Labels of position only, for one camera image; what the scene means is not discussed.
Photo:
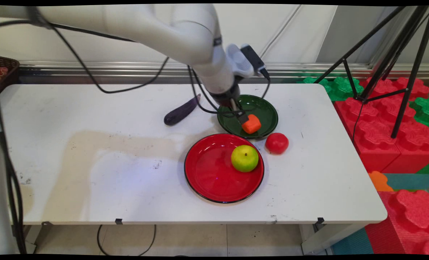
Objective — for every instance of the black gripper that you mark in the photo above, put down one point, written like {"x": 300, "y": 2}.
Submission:
{"x": 228, "y": 95}

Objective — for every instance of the dark brown wicker basket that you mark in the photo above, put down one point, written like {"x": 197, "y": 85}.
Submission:
{"x": 10, "y": 77}

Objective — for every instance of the purple toy eggplant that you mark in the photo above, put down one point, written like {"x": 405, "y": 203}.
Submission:
{"x": 180, "y": 112}

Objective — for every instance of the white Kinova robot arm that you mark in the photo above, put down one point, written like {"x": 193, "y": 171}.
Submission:
{"x": 145, "y": 27}

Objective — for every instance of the orange foam piece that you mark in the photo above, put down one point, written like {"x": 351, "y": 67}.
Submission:
{"x": 379, "y": 181}

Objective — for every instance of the red plate with black rim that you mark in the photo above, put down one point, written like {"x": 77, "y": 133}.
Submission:
{"x": 209, "y": 169}

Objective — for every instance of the red toy tomato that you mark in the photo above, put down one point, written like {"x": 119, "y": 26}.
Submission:
{"x": 277, "y": 143}

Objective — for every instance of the black tripod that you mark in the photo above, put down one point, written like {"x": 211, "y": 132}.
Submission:
{"x": 414, "y": 72}

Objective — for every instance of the dark green plate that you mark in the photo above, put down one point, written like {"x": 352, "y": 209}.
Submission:
{"x": 265, "y": 112}

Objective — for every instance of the white table leg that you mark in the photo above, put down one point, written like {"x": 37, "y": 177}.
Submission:
{"x": 330, "y": 236}

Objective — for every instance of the black table edge clip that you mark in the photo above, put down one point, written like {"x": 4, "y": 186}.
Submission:
{"x": 320, "y": 220}
{"x": 118, "y": 221}

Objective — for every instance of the green foam block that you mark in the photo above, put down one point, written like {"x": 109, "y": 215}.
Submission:
{"x": 425, "y": 110}
{"x": 335, "y": 88}

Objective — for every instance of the grey table leg bracket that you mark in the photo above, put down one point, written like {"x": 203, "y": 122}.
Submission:
{"x": 37, "y": 236}

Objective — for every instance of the orange toy carrot piece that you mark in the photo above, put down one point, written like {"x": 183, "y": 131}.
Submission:
{"x": 252, "y": 125}

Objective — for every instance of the green toy apple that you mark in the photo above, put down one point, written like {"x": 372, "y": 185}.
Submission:
{"x": 244, "y": 158}

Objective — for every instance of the teal foam mat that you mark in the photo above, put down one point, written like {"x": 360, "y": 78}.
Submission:
{"x": 351, "y": 243}
{"x": 411, "y": 181}

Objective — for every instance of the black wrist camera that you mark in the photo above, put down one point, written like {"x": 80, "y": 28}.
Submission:
{"x": 252, "y": 59}

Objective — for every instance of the metal window rail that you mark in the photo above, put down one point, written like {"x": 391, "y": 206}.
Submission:
{"x": 308, "y": 68}

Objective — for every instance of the large red foam block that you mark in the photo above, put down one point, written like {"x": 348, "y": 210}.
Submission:
{"x": 380, "y": 141}

